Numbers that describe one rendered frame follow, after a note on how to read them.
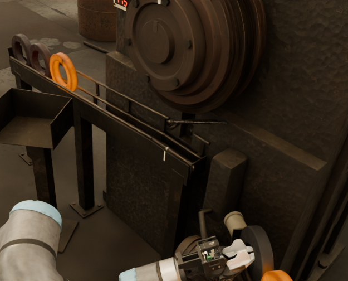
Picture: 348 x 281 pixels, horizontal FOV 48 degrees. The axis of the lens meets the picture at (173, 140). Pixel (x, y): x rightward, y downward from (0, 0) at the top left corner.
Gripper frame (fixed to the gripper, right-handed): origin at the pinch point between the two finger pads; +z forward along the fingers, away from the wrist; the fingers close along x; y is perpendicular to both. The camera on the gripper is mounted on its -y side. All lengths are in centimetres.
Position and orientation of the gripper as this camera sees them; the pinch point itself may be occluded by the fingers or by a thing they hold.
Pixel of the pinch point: (254, 253)
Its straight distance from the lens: 107.1
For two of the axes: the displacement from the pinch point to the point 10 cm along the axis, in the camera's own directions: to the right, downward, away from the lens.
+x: -1.8, -5.8, 8.0
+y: -2.1, -7.7, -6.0
